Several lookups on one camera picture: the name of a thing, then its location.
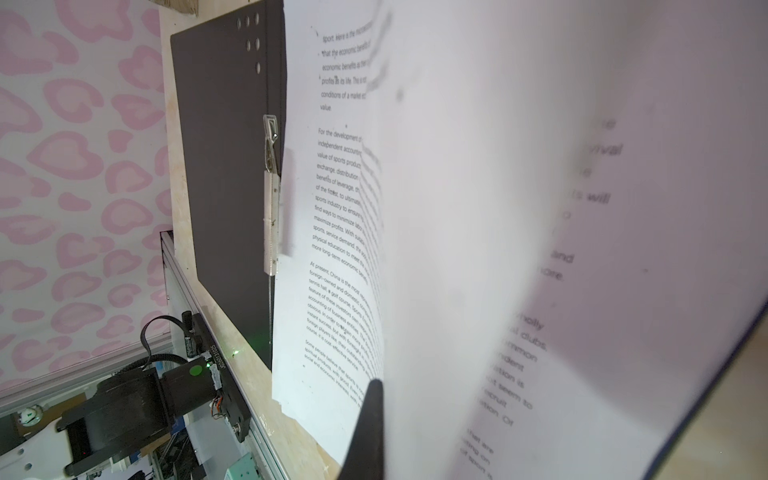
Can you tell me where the grey and black file folder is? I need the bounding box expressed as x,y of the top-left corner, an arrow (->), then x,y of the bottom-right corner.
170,1 -> 767,479

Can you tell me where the aluminium diagonal frame bar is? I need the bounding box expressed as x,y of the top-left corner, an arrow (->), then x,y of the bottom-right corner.
1,335 -> 146,416

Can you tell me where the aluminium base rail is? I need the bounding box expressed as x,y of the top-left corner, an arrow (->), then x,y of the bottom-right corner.
159,230 -> 289,480

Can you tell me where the printed paper sheet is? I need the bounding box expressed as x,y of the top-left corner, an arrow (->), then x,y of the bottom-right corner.
272,1 -> 383,462
364,1 -> 767,479

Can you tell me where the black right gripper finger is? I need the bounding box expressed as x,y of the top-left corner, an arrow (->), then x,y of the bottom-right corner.
337,379 -> 384,480

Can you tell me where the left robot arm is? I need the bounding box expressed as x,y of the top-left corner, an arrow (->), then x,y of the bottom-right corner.
56,357 -> 217,477

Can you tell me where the colourful paperback book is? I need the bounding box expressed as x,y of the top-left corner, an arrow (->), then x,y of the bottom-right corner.
151,0 -> 199,16

